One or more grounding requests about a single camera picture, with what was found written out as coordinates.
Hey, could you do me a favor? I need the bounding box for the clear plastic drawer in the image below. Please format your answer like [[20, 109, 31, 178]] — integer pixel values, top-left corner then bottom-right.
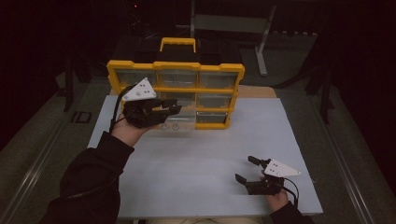
[[151, 99, 197, 131]]

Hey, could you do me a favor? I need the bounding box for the grey metal stand frame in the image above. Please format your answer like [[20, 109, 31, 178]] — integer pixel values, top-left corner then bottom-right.
[[189, 0, 278, 77]]

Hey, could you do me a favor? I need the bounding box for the yellow organizer cabinet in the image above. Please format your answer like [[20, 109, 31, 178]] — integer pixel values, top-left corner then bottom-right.
[[106, 36, 246, 131]]

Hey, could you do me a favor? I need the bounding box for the black metal stand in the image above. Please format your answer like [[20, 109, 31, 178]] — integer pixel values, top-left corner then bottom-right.
[[63, 55, 77, 113], [319, 70, 336, 125]]

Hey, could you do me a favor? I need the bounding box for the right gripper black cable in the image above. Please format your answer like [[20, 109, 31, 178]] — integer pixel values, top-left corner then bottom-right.
[[280, 176, 301, 209]]

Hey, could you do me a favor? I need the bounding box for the person's right hand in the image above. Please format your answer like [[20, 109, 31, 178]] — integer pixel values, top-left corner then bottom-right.
[[264, 189, 290, 214]]

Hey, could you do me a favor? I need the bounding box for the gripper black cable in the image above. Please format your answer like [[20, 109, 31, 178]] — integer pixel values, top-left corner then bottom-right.
[[108, 84, 138, 135], [280, 176, 301, 209]]

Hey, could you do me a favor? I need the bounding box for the black floor bracket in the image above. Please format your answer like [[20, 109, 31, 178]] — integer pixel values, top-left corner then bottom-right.
[[70, 110, 93, 124]]

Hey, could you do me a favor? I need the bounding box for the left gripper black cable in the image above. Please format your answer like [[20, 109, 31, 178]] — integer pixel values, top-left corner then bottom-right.
[[108, 84, 138, 135]]

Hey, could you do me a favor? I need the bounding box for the wooden board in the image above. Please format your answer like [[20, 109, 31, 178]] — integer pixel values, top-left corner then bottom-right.
[[109, 85, 277, 99]]

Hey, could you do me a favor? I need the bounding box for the person's left hand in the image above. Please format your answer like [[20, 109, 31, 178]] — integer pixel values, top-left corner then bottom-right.
[[110, 113, 157, 148]]

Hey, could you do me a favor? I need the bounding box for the closed translucent drawers group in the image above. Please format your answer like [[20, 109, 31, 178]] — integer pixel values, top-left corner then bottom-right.
[[115, 69, 238, 124]]

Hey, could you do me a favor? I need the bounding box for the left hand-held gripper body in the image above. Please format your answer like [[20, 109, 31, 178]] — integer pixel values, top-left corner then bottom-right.
[[121, 77, 171, 130]]

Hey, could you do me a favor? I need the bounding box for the metal floor rail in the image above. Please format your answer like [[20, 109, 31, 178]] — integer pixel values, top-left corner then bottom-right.
[[0, 118, 80, 224], [311, 92, 376, 224]]

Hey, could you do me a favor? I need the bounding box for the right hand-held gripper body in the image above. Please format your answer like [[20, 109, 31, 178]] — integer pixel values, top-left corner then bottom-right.
[[245, 159, 303, 197]]

